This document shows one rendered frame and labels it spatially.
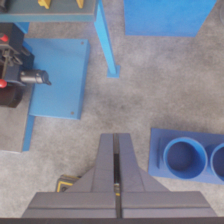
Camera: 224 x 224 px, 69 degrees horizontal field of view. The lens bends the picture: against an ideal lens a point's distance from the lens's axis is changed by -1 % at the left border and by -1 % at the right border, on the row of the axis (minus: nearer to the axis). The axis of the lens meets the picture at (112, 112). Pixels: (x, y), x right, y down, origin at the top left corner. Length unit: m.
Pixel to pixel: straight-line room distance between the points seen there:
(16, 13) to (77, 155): 1.27
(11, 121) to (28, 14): 1.23
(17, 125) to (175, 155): 1.49
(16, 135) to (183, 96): 1.67
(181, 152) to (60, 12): 1.29
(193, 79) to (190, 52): 0.29
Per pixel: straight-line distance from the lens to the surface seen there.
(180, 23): 1.82
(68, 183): 1.43
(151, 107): 1.65
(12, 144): 1.86
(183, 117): 1.69
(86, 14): 0.75
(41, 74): 1.35
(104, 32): 1.14
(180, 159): 1.52
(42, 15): 0.83
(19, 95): 1.49
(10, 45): 0.90
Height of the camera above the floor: 1.61
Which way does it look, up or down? 78 degrees down
